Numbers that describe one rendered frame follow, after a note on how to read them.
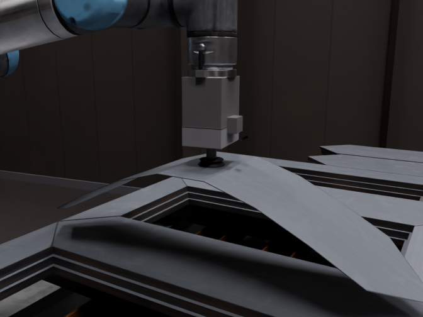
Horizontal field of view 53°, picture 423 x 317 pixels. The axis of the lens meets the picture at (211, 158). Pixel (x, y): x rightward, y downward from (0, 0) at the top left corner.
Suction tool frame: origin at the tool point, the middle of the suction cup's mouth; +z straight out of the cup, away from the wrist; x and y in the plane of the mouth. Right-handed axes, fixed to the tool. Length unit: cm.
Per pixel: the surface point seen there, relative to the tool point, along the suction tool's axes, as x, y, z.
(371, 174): -23, 70, 16
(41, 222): 204, 172, 103
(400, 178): -31, 68, 16
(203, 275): -0.4, -4.4, 15.9
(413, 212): -33, 39, 16
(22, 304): 44, 0, 34
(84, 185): 228, 254, 99
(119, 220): 25.3, 11.0, 16.0
